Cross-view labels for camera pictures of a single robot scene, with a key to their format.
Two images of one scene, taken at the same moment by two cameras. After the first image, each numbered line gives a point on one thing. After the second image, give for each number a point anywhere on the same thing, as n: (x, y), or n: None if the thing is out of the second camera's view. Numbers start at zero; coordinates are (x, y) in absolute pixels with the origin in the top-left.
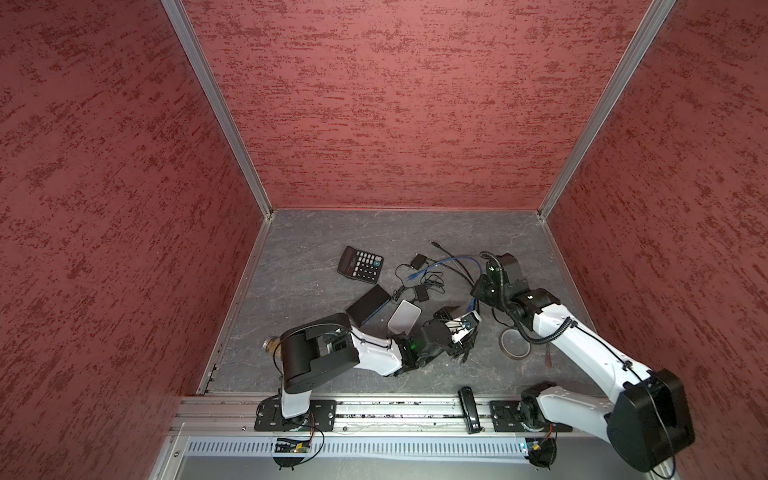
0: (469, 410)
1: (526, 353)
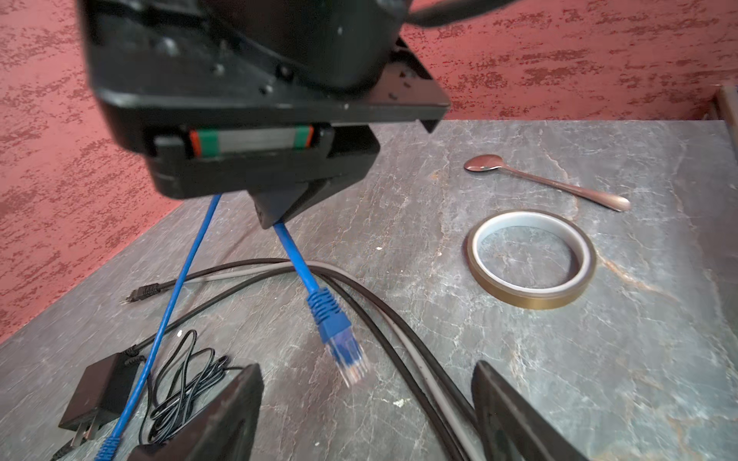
0: None
1: (529, 298)
